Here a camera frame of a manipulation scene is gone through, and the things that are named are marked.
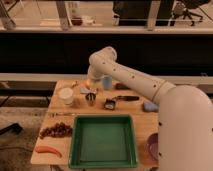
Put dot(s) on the purple bowl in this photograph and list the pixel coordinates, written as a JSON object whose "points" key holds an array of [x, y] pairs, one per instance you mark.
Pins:
{"points": [[152, 146]]}

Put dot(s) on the wooden spoon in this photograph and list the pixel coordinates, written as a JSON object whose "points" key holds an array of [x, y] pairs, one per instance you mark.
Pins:
{"points": [[70, 85]]}

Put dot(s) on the black object on floor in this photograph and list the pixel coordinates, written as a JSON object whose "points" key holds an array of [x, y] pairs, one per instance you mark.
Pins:
{"points": [[15, 128]]}

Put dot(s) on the black office chair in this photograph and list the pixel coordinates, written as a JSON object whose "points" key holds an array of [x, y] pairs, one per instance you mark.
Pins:
{"points": [[182, 9]]}

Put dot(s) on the blue plastic cup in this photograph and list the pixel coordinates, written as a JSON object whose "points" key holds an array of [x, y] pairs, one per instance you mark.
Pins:
{"points": [[107, 82]]}

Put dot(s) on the yellow red apple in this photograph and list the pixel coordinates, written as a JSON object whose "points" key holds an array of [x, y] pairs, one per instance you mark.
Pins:
{"points": [[89, 84]]}

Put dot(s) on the small black square container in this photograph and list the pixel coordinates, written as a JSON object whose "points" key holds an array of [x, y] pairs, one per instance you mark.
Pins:
{"points": [[110, 104]]}

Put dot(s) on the black handled peeler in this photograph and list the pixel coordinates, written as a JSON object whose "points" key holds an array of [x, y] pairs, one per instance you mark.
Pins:
{"points": [[126, 98]]}

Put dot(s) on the orange carrot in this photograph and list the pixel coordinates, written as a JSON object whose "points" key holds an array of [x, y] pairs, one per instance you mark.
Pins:
{"points": [[47, 149]]}

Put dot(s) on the white cup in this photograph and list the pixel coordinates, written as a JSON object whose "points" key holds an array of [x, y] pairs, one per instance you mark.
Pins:
{"points": [[66, 95]]}

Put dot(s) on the green plastic tray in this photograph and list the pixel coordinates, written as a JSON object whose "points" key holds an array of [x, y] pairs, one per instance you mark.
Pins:
{"points": [[103, 141]]}

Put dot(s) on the blue sponge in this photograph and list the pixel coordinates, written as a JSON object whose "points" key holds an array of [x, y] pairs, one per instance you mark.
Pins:
{"points": [[150, 107]]}

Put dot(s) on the bunch of red grapes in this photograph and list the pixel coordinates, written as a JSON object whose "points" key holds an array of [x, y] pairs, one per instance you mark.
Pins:
{"points": [[58, 130]]}

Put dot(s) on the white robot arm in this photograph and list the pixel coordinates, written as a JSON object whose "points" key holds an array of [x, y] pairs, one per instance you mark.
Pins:
{"points": [[185, 116]]}

